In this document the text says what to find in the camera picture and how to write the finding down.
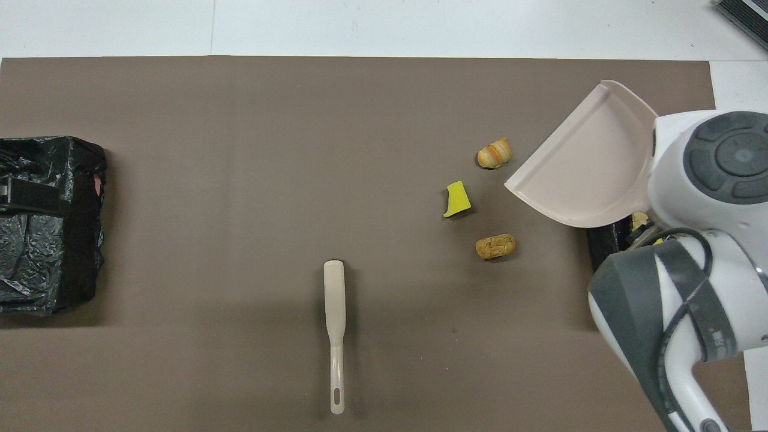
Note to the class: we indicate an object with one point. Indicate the beige plastic dustpan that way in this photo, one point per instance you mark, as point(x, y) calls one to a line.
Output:
point(588, 162)

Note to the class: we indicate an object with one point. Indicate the thick beige sponge chunk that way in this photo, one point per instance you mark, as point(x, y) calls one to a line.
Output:
point(639, 221)

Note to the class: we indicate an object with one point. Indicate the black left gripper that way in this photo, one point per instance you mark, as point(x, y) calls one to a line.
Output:
point(6, 201)

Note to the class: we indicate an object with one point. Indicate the brown paper table mat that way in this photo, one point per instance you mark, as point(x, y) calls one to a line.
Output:
point(240, 150)

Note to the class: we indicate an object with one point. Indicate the brown bread roll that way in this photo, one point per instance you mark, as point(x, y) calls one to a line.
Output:
point(495, 246)

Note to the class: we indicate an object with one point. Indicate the dark ribbed panel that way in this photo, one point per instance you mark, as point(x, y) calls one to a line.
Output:
point(744, 18)

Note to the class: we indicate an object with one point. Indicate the striped croissant bread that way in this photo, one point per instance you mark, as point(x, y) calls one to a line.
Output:
point(495, 153)

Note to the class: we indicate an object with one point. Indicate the beige hand brush black bristles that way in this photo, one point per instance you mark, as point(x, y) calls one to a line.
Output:
point(334, 300)

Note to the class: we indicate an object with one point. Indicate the black bag lined bin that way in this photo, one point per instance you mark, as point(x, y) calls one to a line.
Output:
point(54, 270)
point(603, 246)

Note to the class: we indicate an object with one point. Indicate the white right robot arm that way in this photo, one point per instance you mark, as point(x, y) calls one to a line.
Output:
point(720, 198)

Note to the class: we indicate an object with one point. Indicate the small yellow sponge piece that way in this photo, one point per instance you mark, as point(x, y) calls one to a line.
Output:
point(457, 199)

